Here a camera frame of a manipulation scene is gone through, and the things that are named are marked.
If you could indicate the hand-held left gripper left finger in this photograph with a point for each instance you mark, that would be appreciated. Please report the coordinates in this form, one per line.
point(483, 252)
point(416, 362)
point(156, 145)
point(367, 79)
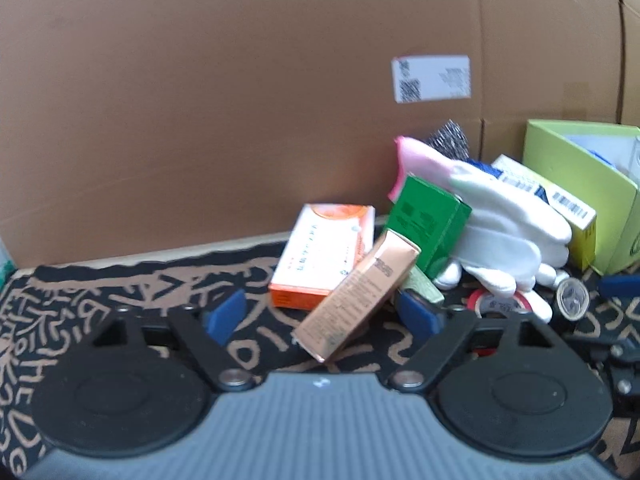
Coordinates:
point(225, 316)

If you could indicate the pink cloth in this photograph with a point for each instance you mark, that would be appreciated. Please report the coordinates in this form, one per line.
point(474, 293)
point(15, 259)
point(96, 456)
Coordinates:
point(415, 160)

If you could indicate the pale green small box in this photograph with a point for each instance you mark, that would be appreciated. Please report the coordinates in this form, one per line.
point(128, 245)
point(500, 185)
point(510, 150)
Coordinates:
point(422, 286)

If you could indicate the red tape roll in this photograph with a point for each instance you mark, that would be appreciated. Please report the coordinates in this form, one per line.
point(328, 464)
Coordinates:
point(527, 301)

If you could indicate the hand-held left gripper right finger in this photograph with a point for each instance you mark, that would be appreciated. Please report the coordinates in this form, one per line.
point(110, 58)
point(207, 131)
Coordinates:
point(417, 317)

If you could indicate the white yellow barcode box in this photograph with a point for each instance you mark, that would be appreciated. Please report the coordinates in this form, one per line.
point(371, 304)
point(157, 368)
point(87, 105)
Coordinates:
point(567, 205)

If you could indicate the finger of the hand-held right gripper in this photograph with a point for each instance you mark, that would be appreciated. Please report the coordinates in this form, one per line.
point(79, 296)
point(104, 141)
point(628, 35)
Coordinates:
point(612, 355)
point(620, 286)

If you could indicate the dark blue box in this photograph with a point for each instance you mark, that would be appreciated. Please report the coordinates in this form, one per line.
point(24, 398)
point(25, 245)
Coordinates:
point(602, 156)

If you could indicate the steel wool scrubber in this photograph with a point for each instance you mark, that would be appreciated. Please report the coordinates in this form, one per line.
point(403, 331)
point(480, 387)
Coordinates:
point(447, 137)

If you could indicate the large brown cardboard box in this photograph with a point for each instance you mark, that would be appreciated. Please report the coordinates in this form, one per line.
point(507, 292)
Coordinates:
point(200, 110)

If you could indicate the orange white medicine box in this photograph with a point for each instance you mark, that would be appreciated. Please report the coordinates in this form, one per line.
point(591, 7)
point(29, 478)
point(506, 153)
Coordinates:
point(320, 255)

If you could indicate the white shipping label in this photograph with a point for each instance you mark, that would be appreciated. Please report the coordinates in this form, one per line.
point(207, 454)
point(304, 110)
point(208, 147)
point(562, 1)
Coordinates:
point(431, 79)

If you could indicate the white cotton glove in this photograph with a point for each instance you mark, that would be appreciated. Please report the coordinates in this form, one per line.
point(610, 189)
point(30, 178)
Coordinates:
point(500, 225)

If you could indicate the small clear tape roll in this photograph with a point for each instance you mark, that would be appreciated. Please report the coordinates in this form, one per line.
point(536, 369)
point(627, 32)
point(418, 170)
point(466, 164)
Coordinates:
point(572, 300)

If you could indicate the green carton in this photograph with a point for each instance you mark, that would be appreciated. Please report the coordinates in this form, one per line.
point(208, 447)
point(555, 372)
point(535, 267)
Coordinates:
point(425, 225)

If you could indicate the light green storage box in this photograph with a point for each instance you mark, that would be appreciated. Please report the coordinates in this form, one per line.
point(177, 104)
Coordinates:
point(575, 170)

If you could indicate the rose gold carton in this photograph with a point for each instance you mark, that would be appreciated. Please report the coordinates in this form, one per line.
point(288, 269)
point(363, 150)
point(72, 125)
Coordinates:
point(350, 305)

